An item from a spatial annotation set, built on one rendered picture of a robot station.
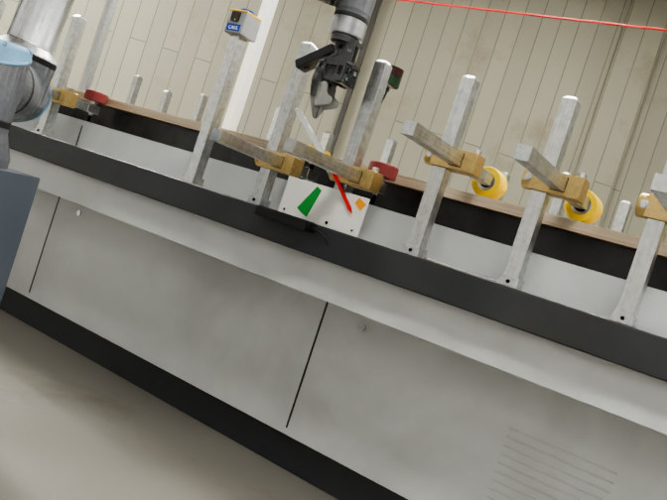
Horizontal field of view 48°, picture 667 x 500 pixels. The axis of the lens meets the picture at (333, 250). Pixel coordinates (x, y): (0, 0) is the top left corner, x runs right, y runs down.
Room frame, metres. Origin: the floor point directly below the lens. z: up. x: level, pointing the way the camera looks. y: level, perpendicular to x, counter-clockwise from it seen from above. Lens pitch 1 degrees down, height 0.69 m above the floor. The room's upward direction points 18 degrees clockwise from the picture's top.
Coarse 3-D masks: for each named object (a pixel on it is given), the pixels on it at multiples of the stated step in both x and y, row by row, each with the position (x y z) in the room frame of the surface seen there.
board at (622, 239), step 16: (80, 96) 2.79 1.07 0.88; (128, 112) 2.69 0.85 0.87; (144, 112) 2.60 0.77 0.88; (160, 112) 2.56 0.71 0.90; (192, 128) 2.47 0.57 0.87; (256, 144) 2.32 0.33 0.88; (304, 160) 2.26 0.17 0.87; (400, 176) 2.04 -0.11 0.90; (448, 192) 1.96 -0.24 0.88; (464, 192) 1.94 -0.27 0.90; (496, 208) 1.89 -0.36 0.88; (512, 208) 1.87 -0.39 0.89; (544, 224) 1.84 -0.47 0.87; (560, 224) 1.80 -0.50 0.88; (576, 224) 1.78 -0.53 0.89; (592, 224) 1.76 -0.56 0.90; (608, 240) 1.74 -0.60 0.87; (624, 240) 1.72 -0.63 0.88
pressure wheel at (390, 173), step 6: (372, 162) 1.97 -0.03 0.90; (378, 162) 1.95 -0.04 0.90; (378, 168) 1.95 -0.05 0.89; (384, 168) 1.95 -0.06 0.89; (390, 168) 1.95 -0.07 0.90; (396, 168) 1.96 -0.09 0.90; (384, 174) 1.95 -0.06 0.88; (390, 174) 1.95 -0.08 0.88; (396, 174) 1.97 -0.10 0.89; (384, 180) 1.98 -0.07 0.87; (390, 180) 1.98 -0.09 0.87; (372, 198) 1.98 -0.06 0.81
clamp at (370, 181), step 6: (354, 168) 1.89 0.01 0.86; (360, 168) 1.88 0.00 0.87; (366, 174) 1.87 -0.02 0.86; (372, 174) 1.86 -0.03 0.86; (378, 174) 1.88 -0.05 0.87; (342, 180) 1.90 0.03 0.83; (360, 180) 1.88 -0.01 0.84; (366, 180) 1.87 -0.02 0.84; (372, 180) 1.86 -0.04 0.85; (378, 180) 1.89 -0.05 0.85; (354, 186) 1.88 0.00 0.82; (360, 186) 1.87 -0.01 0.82; (366, 186) 1.87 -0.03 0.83; (372, 186) 1.87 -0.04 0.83; (378, 186) 1.89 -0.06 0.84
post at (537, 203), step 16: (560, 112) 1.65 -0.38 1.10; (576, 112) 1.65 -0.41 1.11; (560, 128) 1.65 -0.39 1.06; (560, 144) 1.64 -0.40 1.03; (560, 160) 1.65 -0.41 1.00; (544, 192) 1.64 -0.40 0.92; (528, 208) 1.65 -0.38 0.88; (544, 208) 1.66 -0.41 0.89; (528, 224) 1.65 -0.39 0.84; (528, 240) 1.64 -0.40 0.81; (512, 256) 1.65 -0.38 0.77; (528, 256) 1.66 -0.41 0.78; (512, 272) 1.65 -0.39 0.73
